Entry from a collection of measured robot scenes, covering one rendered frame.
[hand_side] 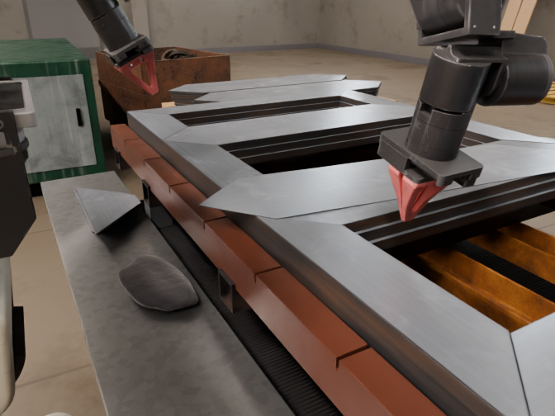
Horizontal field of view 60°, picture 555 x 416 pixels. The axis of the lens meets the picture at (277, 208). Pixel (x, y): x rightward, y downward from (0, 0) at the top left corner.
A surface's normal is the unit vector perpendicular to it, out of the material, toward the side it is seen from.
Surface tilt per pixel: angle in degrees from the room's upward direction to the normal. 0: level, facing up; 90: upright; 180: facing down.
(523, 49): 78
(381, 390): 0
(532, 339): 0
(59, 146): 90
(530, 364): 0
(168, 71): 90
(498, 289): 90
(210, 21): 90
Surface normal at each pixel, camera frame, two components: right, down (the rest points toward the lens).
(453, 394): -0.88, 0.19
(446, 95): -0.40, 0.50
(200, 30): 0.46, 0.36
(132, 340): 0.00, -0.91
